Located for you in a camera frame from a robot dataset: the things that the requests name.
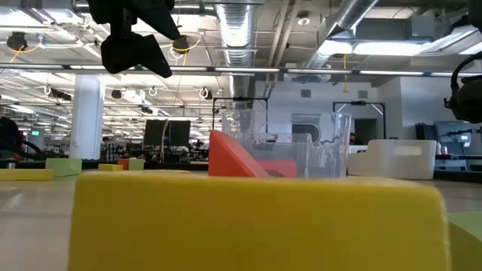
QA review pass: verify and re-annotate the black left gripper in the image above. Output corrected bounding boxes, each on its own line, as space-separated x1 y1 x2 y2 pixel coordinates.
87 0 181 79

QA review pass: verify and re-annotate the red triangular block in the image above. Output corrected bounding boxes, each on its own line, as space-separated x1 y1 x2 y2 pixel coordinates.
208 129 271 178

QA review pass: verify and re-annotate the black monitor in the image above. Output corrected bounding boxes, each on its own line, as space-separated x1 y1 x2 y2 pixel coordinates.
168 119 192 148
142 119 168 148

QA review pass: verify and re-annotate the white pillar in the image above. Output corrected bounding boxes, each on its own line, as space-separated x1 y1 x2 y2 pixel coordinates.
69 74 106 161

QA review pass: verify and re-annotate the long ceiling light bar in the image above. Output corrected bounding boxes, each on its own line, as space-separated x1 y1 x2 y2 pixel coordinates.
0 62 482 78

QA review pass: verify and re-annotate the yellow arch block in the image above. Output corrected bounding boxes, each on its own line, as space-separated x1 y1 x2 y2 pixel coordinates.
67 169 453 271

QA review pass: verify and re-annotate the clear plastic bin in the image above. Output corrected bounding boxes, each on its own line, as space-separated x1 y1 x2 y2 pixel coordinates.
221 110 352 179

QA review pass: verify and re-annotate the white plastic bin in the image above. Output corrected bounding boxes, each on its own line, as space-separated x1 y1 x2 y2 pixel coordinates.
346 139 438 181

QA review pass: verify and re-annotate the grey monitor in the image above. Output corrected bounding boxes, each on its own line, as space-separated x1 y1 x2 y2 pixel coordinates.
432 120 474 146

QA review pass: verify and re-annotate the black ceiling cord reel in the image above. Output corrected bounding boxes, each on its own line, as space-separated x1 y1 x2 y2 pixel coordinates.
6 31 29 51
172 34 191 53

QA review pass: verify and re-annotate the silver ventilation duct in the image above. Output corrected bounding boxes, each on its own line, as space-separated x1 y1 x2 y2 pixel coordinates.
215 0 258 99
303 0 380 71

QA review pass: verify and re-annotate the black aluminium table frame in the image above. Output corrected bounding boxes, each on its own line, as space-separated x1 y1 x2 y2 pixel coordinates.
0 159 482 180

